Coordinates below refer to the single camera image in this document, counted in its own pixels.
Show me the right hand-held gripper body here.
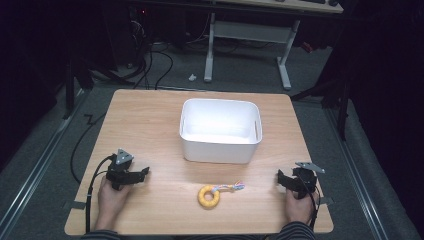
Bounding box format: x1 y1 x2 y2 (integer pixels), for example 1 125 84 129
290 161 326 200

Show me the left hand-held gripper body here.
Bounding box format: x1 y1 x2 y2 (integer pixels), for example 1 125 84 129
105 148 138 191

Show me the person's right hand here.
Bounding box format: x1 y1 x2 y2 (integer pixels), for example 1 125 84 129
284 189 317 225

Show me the person's left hand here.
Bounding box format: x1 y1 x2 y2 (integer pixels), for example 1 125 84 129
96 177 132 222

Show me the white plastic bin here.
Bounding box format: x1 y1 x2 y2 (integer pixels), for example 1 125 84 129
179 97 264 165

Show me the dark metal stand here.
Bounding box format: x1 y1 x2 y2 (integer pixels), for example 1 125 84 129
289 78 353 142
61 58 96 120

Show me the dark computer tower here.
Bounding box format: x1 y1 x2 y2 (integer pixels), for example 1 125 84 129
127 5 152 69

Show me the white-legged desk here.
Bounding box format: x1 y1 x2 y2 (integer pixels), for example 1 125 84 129
202 0 345 92

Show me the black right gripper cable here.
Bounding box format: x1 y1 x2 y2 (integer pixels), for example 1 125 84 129
299 178 322 231

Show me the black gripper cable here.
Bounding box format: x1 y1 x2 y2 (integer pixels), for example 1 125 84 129
299 178 322 231
84 154 117 234

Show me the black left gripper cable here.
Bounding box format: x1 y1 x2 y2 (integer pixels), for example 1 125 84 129
84 154 117 234

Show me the black cable on floor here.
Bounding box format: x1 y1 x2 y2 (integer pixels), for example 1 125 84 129
69 113 108 185

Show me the metal floor rail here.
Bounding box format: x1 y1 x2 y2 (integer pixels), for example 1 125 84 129
0 87 88 234
325 107 390 240

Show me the yellow ring toy with rope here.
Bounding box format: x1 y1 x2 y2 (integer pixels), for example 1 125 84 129
197 180 246 210

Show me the bundle of black floor cables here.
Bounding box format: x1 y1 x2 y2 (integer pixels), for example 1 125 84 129
131 19 175 91

